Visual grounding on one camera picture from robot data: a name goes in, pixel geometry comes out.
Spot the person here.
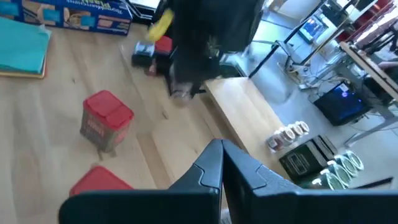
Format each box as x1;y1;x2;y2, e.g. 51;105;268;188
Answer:
377;58;398;72

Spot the blue plastic wrap box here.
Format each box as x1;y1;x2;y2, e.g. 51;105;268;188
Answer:
0;0;134;37

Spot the wooden shelf with black frame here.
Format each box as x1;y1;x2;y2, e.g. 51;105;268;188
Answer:
200;32;394;190

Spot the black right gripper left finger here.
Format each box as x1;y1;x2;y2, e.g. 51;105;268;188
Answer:
58;139;224;224

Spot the potted succulent plant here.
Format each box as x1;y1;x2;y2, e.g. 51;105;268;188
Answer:
203;36;247;79

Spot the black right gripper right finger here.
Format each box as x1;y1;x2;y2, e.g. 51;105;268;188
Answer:
222;139;398;224

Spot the teal folded cloth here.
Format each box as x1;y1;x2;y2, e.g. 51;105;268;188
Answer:
0;16;52;75

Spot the yellow cable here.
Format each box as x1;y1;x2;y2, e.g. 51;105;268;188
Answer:
146;8;175;44

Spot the red lid paprika tin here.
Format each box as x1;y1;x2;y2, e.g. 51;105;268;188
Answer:
68;165;135;197
146;35;174;77
79;89;135;158

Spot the dark rectangular spice tin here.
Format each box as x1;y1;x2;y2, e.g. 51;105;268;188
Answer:
131;41;156;68
312;134;339;156
279;139;328;182

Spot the wooden background desk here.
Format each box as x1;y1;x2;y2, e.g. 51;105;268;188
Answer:
338;40;398;103

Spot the blue screen monitor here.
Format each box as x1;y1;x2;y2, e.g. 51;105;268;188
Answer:
297;14;328;44

